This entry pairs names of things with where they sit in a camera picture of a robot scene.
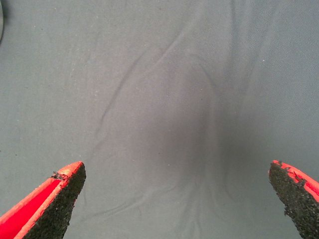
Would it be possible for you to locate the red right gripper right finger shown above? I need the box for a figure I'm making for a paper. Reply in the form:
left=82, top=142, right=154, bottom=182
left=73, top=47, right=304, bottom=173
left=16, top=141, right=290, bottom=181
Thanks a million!
left=268, top=159, right=319, bottom=239

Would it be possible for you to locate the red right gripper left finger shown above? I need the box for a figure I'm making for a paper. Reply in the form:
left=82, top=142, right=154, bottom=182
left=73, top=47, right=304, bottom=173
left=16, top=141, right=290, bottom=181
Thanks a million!
left=0, top=161, right=87, bottom=239

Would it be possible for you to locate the dark grey table cloth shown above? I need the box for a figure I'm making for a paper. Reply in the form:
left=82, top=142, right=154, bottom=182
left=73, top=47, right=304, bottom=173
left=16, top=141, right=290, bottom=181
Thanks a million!
left=0, top=0, right=319, bottom=239

